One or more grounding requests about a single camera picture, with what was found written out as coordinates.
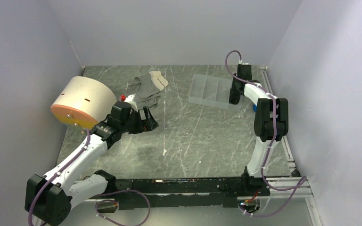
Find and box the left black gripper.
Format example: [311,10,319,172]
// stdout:
[120,106,158,134]

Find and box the grey underwear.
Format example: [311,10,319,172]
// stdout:
[125,71,169,109]

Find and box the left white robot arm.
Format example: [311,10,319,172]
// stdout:
[25,100,159,226]

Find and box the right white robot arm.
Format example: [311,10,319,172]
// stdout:
[229,62,288,178]

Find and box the clear plastic organizer box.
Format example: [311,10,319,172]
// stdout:
[188,74,243,111]

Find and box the cream cylindrical drum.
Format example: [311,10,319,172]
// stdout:
[50,76,117,130]

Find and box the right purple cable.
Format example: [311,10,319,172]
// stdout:
[224,50,307,218]

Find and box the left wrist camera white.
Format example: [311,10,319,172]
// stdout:
[120,94,138,111]

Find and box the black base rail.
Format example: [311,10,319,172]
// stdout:
[84,177,271,210]

